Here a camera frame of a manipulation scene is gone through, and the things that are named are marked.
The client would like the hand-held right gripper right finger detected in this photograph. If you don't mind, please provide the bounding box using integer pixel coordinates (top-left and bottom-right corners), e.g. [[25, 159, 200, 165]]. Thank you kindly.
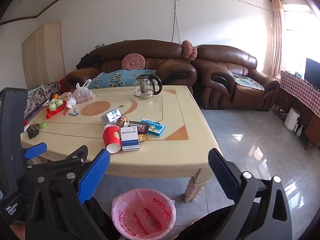
[[208, 148, 293, 240]]

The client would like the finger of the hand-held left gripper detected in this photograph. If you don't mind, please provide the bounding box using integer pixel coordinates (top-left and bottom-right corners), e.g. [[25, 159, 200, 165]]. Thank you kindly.
[[24, 142, 48, 160], [25, 145, 89, 174]]

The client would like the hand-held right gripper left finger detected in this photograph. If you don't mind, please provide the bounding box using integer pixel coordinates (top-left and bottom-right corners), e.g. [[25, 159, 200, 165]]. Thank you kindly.
[[25, 149, 111, 240]]

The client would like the red paper cup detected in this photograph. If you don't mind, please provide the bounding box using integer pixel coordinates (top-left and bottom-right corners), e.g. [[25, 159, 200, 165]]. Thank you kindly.
[[102, 124, 123, 154]]

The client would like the pink-lined waste bin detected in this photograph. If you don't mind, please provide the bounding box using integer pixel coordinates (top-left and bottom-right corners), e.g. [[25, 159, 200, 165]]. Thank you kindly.
[[111, 188, 177, 238]]

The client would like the white blue medicine box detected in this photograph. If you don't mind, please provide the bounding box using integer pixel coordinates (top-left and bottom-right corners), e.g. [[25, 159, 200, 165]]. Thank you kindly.
[[121, 126, 140, 152]]

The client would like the silver carton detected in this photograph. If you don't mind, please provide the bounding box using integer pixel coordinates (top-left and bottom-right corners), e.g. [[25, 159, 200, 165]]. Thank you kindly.
[[101, 108, 123, 124]]

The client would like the person's left forearm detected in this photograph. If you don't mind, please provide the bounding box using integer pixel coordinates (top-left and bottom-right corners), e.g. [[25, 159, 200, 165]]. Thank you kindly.
[[10, 220, 27, 240]]

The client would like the dark crumpled wrapper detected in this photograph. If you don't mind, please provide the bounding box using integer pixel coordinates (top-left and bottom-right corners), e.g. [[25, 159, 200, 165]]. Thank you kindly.
[[27, 123, 40, 140]]

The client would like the red plastic tray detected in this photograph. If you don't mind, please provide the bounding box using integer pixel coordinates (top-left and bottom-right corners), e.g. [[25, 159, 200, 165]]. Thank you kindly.
[[45, 100, 67, 119]]

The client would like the floral patterned mattress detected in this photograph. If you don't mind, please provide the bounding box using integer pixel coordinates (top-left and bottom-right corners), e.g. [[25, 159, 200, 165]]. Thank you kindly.
[[24, 81, 62, 120]]

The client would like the cream wooden table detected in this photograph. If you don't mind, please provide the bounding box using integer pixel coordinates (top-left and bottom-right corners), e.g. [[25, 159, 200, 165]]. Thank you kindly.
[[20, 85, 217, 203]]

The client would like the brown gold cigarette box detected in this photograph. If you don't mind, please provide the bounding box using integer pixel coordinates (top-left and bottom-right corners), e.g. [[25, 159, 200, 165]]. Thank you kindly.
[[117, 116, 130, 128]]

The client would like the black box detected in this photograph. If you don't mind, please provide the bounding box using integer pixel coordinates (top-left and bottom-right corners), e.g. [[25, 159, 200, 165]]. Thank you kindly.
[[127, 120, 150, 134]]

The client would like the plastic bag of peanuts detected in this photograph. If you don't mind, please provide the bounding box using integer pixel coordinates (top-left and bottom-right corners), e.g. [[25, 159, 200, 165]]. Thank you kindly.
[[72, 79, 96, 103]]

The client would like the red cloth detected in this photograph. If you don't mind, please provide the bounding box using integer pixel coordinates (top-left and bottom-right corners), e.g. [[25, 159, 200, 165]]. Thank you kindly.
[[59, 78, 75, 94]]

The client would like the blue white cartoon box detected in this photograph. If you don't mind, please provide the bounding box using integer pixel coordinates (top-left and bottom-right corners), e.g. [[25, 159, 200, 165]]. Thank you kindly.
[[140, 118, 167, 137]]

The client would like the cream wardrobe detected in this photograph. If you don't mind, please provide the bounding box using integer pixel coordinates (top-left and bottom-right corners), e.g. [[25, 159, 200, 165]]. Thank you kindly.
[[21, 23, 66, 90]]

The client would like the brown leather armchair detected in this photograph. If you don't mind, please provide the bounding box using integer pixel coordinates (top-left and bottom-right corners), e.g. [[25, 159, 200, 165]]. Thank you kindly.
[[194, 44, 280, 112]]

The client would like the white round appliance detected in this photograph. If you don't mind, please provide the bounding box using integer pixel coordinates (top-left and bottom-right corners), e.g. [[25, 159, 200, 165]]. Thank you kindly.
[[284, 107, 301, 131]]

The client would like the blue floral blanket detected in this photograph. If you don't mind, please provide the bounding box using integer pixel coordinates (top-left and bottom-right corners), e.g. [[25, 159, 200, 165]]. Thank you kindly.
[[87, 69, 157, 90]]

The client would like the glass teapot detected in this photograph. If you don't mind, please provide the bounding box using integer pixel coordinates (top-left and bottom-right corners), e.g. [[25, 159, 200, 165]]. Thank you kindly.
[[132, 74, 163, 100]]

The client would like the blue seat cloth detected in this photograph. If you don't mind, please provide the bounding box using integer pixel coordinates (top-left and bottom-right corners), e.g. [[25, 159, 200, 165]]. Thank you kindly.
[[232, 74, 265, 92]]

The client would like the brown wooden cabinet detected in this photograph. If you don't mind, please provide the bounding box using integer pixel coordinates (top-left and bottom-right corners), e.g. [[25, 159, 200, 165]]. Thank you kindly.
[[275, 90, 320, 152]]

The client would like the black cloth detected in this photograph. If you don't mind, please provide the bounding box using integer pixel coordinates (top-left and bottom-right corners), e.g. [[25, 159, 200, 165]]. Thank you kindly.
[[76, 53, 102, 69]]

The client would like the red checkered tablecloth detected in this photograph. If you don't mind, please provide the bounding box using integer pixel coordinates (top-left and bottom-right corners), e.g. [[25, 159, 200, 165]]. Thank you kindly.
[[279, 70, 320, 118]]

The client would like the large pink round cushion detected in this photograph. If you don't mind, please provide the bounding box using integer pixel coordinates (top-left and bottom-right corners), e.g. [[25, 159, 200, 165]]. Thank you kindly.
[[122, 53, 146, 71]]

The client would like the long brown leather sofa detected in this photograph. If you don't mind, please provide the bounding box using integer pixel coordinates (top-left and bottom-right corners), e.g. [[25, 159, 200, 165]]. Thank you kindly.
[[65, 40, 198, 98]]

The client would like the black television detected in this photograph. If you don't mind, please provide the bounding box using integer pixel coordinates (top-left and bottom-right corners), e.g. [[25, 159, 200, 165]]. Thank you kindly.
[[304, 57, 320, 90]]

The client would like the beige curtain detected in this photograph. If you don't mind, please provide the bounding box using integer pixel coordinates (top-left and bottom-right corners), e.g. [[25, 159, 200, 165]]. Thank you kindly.
[[271, 0, 287, 78]]

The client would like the window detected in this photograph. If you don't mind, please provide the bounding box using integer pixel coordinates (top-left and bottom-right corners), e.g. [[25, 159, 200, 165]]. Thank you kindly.
[[280, 0, 320, 75]]

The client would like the black wall cable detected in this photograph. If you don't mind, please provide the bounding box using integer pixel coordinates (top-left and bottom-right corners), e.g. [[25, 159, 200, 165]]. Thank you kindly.
[[171, 0, 274, 43]]

